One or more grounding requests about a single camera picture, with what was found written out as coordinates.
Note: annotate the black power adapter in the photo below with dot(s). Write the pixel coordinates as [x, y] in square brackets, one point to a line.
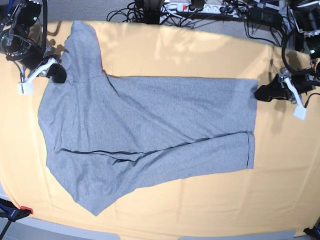
[264, 17]

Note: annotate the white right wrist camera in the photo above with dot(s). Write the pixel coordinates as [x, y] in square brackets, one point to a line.
[25, 88]

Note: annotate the black table post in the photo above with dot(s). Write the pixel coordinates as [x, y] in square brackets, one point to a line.
[151, 10]

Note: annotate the white power strip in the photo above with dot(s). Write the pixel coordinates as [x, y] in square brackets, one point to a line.
[185, 9]

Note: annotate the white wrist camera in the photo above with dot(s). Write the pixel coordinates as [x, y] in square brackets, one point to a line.
[25, 88]
[300, 112]

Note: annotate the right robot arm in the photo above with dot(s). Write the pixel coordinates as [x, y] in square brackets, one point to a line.
[23, 40]

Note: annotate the black clamp right corner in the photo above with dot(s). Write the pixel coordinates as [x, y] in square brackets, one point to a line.
[313, 233]

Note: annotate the grey t-shirt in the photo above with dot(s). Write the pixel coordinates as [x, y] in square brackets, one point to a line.
[107, 136]

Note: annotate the blue red table clamp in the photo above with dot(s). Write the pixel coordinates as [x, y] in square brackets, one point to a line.
[9, 211]

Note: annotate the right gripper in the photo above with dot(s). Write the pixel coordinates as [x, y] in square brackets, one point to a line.
[50, 66]

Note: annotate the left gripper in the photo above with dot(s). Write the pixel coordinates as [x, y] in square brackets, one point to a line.
[285, 86]

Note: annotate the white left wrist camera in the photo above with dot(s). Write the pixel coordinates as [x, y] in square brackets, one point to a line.
[300, 112]

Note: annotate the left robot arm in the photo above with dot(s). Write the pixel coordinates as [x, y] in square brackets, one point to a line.
[303, 18]

